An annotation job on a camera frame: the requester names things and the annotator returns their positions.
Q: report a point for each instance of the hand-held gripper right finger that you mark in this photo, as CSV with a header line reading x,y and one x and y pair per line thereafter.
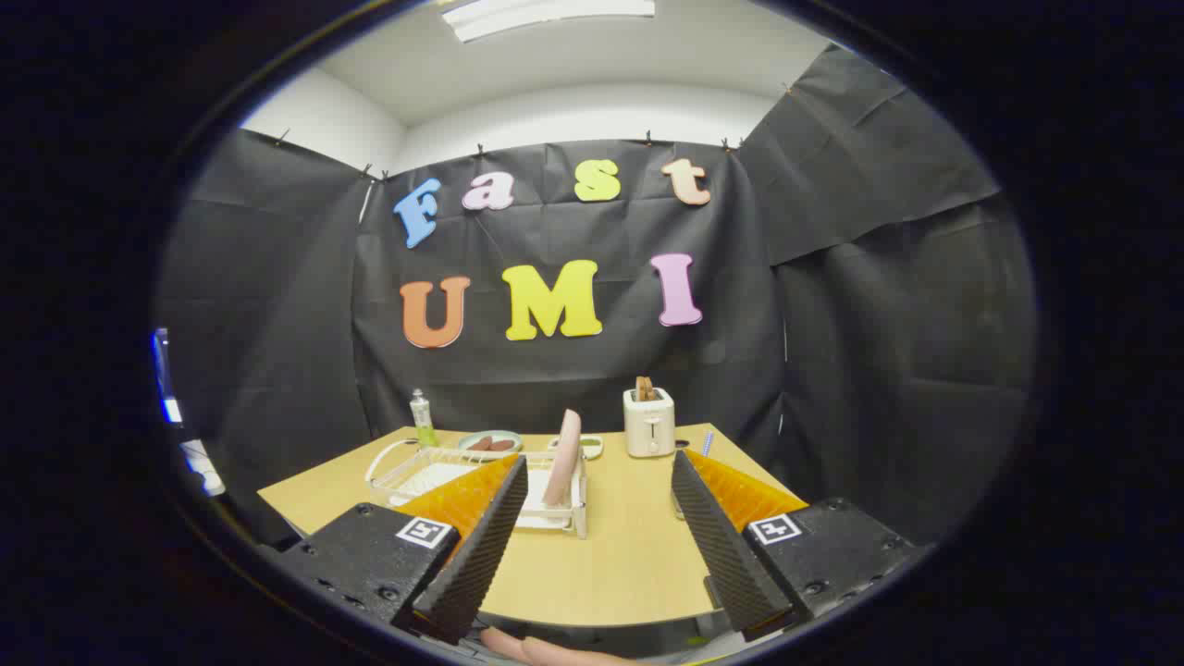
x,y
717,541

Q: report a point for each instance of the pink plate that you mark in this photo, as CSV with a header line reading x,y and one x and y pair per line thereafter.
x,y
562,458

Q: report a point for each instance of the ceiling light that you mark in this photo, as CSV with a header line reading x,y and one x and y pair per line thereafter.
x,y
546,14

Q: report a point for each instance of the brown toast slice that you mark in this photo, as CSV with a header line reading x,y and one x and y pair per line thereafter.
x,y
645,388

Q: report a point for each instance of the computer monitor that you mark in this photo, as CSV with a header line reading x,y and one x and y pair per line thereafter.
x,y
165,370

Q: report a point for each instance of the pale green plate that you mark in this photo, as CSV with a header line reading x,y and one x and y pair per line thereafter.
x,y
490,436

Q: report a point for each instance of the green dish soap bottle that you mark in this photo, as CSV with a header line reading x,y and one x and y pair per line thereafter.
x,y
424,427

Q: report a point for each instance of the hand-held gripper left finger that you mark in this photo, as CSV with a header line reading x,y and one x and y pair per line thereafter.
x,y
481,546

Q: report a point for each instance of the black backdrop cloth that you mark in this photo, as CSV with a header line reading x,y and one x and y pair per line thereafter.
x,y
573,370

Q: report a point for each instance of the small white dish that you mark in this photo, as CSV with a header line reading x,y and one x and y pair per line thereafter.
x,y
592,448

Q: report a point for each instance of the cream toaster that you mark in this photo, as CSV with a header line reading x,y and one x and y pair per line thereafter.
x,y
648,427

